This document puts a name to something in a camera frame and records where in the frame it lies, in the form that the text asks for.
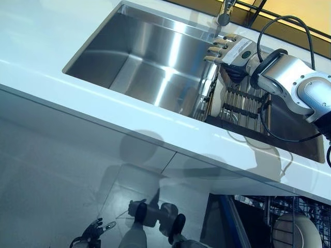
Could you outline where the dark right robot hand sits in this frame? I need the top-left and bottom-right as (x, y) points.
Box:
(204, 33), (262, 83)

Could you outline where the dark left robot hand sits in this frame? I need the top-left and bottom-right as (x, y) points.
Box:
(82, 218), (116, 242)

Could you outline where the cream ceramic plate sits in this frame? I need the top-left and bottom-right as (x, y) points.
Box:
(273, 213), (323, 248)
(209, 77), (228, 117)

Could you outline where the black built-in dishwasher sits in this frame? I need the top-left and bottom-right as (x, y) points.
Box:
(200, 193), (331, 248)

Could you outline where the chrome pull-down kitchen faucet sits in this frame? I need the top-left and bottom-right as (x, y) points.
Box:
(216, 0), (237, 26)

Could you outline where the left robot leg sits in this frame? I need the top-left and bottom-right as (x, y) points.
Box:
(120, 201), (149, 248)

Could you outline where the robot leg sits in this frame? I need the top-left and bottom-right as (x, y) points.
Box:
(120, 201), (149, 248)
(168, 213), (205, 248)

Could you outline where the black dish drying rack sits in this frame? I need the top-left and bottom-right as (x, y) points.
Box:
(205, 72), (272, 135)

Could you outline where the dark-framed yellow window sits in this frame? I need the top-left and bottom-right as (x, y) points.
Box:
(232, 0), (331, 46)

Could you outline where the right robot leg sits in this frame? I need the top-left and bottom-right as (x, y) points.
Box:
(168, 213), (205, 248)

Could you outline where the stainless steel kitchen sink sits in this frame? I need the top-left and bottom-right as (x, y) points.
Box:
(62, 4), (326, 164)

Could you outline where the narrow white cabinet door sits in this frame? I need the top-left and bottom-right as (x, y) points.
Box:
(161, 152), (298, 199)

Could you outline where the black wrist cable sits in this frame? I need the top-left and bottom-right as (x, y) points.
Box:
(257, 15), (331, 166)

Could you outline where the wire dishwasher basket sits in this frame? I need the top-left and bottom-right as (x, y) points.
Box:
(234, 195), (331, 248)

